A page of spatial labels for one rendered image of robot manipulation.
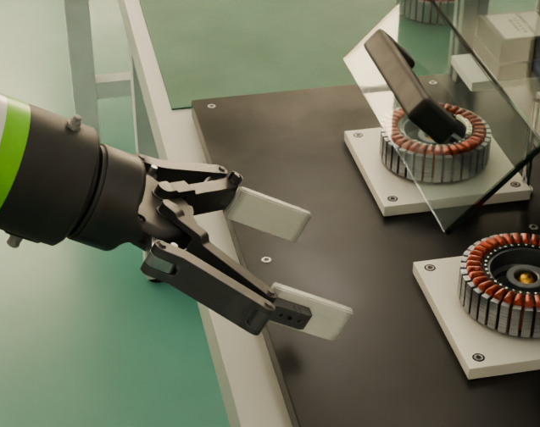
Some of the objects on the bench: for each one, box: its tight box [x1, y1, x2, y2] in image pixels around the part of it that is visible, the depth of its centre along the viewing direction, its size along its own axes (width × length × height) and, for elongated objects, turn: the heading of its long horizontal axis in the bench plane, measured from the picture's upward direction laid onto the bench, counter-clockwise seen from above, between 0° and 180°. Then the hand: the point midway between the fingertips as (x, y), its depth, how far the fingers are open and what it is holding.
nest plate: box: [413, 256, 540, 380], centre depth 106 cm, size 15×15×1 cm
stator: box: [458, 233, 540, 338], centre depth 105 cm, size 11×11×4 cm
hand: (310, 269), depth 99 cm, fingers open, 13 cm apart
